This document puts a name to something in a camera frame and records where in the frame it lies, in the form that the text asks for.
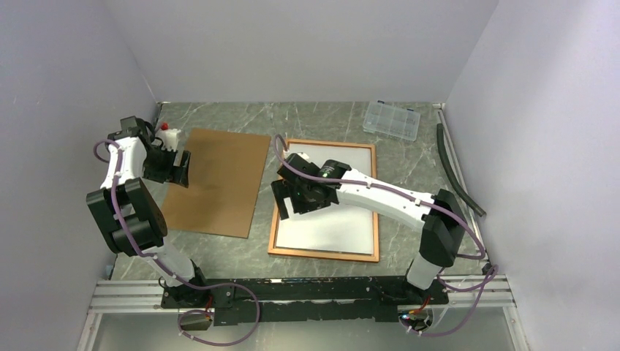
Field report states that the wooden picture frame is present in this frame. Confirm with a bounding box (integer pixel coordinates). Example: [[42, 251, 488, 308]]
[[268, 138, 381, 263]]

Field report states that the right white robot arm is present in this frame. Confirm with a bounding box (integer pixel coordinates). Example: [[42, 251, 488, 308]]
[[271, 153, 466, 303]]

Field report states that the brown backing board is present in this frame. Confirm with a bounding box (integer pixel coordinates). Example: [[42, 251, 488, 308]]
[[162, 128, 271, 238]]

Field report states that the sunset landscape photo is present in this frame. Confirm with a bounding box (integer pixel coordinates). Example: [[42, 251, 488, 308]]
[[275, 143, 375, 255]]

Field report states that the dark green hose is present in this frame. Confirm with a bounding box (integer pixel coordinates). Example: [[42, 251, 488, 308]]
[[436, 122, 487, 217]]

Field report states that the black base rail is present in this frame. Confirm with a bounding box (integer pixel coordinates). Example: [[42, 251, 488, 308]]
[[160, 276, 449, 326]]

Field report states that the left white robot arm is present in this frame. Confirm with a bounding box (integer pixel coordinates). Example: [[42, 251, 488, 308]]
[[86, 116, 210, 307]]

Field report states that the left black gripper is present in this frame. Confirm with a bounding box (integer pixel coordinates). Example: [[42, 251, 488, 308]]
[[142, 145, 191, 188]]

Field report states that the clear plastic organizer box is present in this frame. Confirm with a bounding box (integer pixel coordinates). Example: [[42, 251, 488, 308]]
[[362, 100, 421, 142]]

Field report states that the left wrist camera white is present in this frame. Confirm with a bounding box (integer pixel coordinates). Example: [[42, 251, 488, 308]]
[[155, 122, 183, 151]]

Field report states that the aluminium extrusion rail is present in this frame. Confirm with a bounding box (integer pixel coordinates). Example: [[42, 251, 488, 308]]
[[89, 280, 164, 314]]

